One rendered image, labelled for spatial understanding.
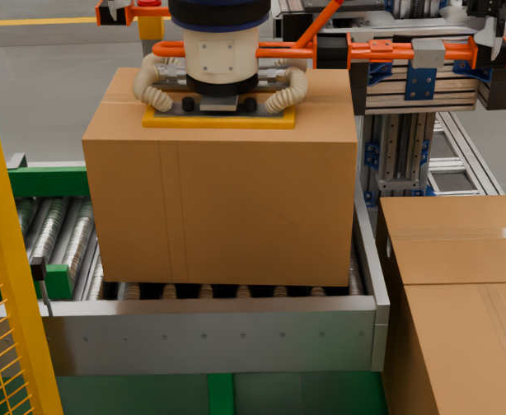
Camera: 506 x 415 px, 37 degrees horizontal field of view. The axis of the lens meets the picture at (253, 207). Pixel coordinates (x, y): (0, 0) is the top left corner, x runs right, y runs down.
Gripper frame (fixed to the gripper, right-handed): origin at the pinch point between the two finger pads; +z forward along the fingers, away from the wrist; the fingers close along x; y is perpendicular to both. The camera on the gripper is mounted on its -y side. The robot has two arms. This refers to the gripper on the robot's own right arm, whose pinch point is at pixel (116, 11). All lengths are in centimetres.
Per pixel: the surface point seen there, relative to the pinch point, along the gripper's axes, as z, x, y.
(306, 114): 13, -33, 50
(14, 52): 109, 242, -128
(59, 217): 54, -17, -19
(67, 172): 44.3, -8.2, -17.4
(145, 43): 15.9, 18.7, 2.8
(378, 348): 60, -59, 68
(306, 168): 19, -46, 50
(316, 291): 52, -48, 53
